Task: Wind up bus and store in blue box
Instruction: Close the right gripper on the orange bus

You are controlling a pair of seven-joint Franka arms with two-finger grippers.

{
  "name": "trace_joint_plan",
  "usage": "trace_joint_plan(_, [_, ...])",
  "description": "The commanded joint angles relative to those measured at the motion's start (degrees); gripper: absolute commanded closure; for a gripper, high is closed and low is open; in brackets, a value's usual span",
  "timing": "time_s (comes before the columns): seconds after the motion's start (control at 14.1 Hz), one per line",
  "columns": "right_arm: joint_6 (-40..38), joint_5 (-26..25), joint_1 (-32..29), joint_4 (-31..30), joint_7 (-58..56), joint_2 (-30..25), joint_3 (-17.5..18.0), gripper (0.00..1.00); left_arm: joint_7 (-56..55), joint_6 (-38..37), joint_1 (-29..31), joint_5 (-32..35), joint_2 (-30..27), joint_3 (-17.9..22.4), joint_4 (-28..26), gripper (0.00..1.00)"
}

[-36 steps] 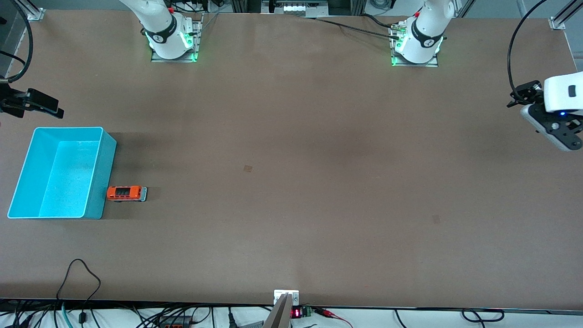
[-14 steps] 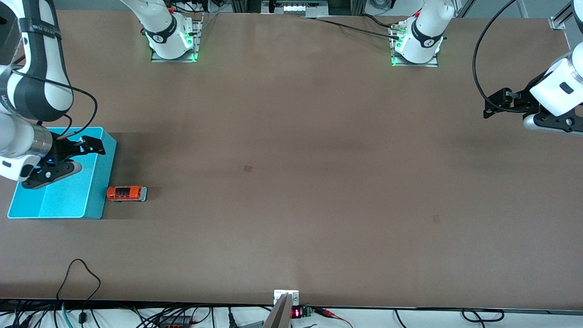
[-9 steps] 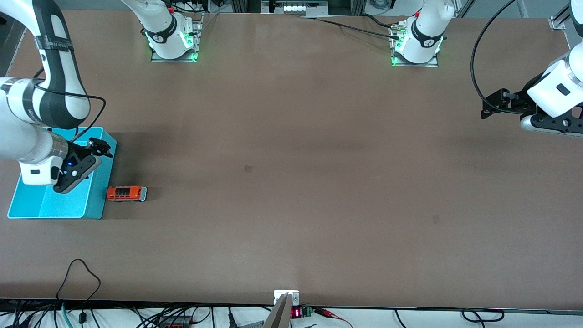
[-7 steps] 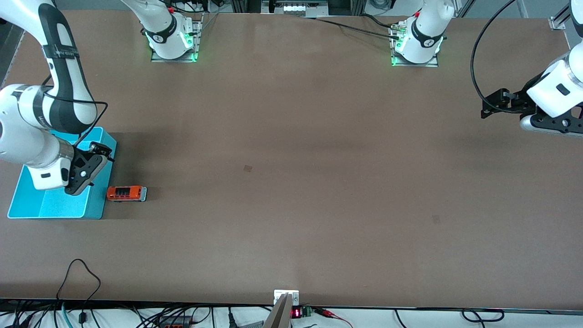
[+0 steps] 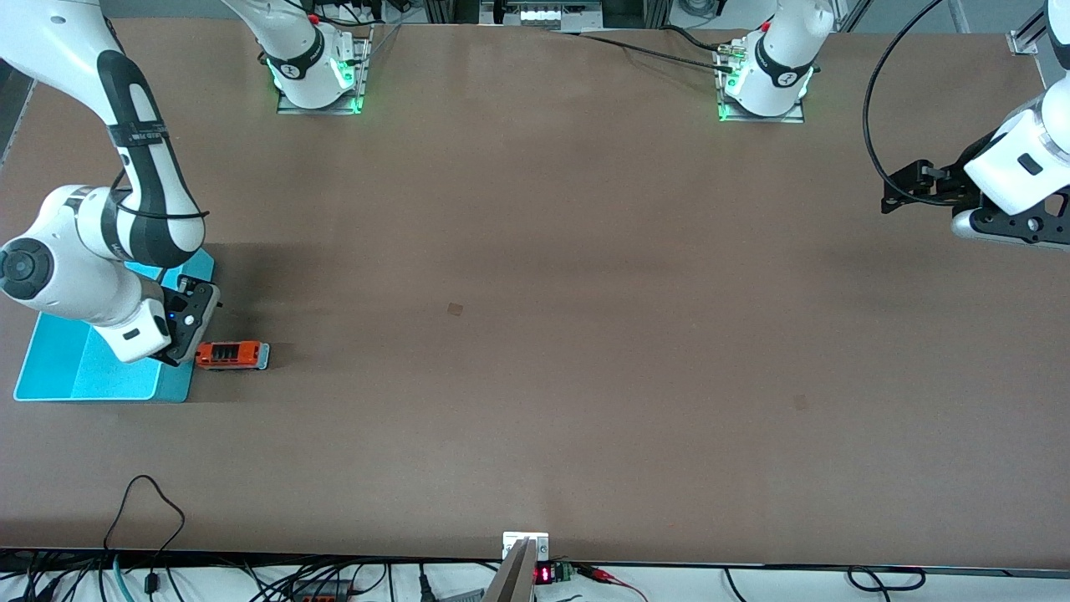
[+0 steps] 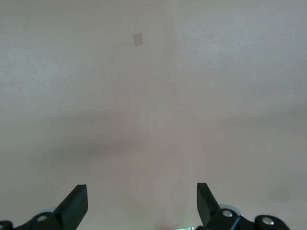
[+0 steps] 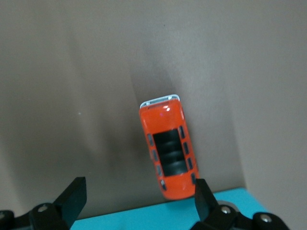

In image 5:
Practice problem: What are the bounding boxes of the black table cable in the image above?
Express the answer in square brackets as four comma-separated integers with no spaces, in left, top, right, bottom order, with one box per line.
[659,25,730,54]
[555,30,735,69]

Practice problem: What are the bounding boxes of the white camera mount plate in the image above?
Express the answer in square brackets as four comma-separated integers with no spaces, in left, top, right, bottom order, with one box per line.
[502,532,550,562]

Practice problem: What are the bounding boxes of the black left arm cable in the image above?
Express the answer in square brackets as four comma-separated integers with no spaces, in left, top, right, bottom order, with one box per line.
[862,0,958,206]

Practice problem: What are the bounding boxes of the aluminium corner bracket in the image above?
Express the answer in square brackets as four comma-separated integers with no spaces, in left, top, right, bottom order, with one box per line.
[1007,13,1050,57]

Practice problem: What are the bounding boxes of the red clip leads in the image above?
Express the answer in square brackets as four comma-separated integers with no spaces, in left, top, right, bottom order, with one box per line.
[575,564,651,602]

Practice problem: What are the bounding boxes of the orange toy bus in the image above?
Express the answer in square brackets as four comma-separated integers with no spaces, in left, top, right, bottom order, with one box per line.
[195,339,271,372]

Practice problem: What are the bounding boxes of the black looped cable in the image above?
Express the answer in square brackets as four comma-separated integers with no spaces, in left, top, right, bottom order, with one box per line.
[846,566,927,593]

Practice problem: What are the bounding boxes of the grey camera mount beam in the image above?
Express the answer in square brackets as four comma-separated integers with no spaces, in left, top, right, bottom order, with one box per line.
[483,538,538,602]

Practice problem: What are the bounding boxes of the black cable with ferrite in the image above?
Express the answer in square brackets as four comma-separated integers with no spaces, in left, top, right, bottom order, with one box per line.
[102,474,186,596]

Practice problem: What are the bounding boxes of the blue plastic box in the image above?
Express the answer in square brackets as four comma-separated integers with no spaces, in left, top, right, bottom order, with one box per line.
[14,248,216,404]

